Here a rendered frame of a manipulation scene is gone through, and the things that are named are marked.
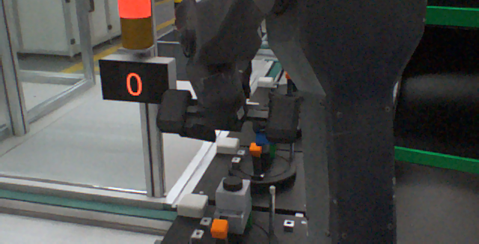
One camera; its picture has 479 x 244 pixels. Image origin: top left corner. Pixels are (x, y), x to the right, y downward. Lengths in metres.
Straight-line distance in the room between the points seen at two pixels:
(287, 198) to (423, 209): 0.29
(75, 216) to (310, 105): 0.78
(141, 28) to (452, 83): 0.47
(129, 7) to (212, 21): 0.35
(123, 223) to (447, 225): 0.56
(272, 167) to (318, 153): 0.72
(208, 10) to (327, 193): 0.25
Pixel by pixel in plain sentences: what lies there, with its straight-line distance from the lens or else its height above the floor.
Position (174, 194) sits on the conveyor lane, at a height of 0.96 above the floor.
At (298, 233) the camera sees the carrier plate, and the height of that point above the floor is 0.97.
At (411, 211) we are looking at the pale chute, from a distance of 0.70.
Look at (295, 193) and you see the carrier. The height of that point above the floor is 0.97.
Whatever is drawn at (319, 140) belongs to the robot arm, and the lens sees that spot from 0.25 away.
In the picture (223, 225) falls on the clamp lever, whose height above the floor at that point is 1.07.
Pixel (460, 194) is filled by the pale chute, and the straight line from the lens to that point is 0.71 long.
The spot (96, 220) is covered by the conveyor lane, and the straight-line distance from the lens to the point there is 0.97.
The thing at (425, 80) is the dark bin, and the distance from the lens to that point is 0.69.
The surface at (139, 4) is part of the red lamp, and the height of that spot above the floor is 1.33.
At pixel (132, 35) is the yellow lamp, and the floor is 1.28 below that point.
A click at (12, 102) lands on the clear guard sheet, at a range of 1.02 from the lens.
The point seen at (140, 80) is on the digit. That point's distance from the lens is 0.79.
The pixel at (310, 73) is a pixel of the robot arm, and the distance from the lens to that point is 0.23.
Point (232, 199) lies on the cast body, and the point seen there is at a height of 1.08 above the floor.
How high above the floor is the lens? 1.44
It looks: 21 degrees down
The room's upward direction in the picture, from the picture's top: straight up
